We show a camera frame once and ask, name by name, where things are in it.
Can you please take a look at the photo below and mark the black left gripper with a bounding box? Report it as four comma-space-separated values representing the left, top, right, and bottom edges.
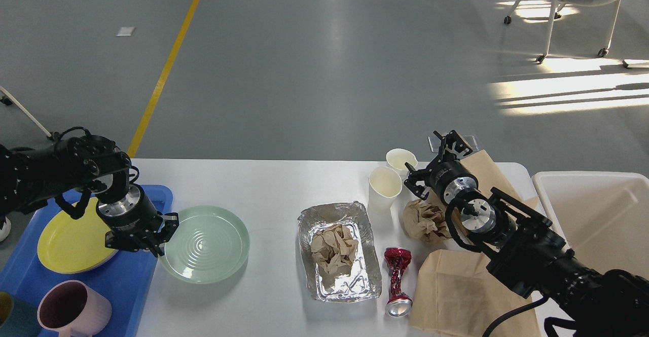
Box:
96, 184, 180, 257

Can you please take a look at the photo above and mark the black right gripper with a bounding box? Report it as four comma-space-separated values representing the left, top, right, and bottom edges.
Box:
404, 130, 479, 205

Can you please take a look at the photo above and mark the light green plate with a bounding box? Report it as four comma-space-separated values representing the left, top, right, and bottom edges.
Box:
160, 205, 250, 284

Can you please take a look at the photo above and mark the pink mug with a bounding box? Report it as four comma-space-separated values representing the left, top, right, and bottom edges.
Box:
37, 280, 112, 336

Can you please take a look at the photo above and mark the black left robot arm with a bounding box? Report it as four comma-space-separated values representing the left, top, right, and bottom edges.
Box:
1, 128, 180, 257

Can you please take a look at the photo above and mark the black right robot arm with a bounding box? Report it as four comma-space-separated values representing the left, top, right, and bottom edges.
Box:
404, 131, 648, 336

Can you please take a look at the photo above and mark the metal floor socket plate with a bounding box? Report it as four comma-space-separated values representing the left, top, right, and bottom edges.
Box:
428, 135, 484, 154

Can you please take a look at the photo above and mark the rear white paper cup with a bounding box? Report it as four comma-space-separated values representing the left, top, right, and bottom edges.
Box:
385, 148, 419, 179

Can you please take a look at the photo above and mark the white paper cup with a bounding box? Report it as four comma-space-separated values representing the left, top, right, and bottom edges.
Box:
385, 148, 419, 179
367, 166, 403, 214

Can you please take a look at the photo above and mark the blue plastic tray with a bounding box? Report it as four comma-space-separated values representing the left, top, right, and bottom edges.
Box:
1, 199, 157, 336

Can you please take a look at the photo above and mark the front white paper cup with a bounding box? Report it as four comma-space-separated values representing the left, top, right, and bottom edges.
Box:
367, 166, 403, 214

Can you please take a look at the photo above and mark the rear brown paper bag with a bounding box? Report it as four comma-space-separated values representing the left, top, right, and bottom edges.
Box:
426, 149, 538, 236

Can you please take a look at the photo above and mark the brown paper bag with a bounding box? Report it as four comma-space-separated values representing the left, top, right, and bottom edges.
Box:
426, 149, 538, 236
409, 249, 532, 336

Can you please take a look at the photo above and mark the crumpled brown paper ball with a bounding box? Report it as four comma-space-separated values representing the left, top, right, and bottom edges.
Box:
402, 199, 452, 244

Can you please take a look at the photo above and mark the yellow plate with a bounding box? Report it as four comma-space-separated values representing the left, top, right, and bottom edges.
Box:
37, 198, 118, 274

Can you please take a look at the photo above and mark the white chair leg with caster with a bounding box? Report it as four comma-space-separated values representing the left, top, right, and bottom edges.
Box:
1, 86, 54, 140

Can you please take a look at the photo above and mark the crumpled brown paper in tray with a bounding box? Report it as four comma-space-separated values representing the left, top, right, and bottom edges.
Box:
310, 223, 358, 276

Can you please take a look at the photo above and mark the aluminium foil tray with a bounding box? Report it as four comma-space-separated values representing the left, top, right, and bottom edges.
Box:
297, 201, 382, 303

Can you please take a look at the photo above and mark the front brown paper bag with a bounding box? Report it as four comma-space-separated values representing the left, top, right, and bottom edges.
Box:
409, 249, 532, 336

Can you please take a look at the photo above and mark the teal cup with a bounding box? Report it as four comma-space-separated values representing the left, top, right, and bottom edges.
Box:
1, 291, 42, 336

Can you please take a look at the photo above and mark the crushed red can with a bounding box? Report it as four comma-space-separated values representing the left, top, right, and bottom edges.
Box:
383, 247, 413, 318

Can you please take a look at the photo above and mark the white plastic bin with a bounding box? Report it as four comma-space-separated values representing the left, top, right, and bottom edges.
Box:
532, 171, 648, 278

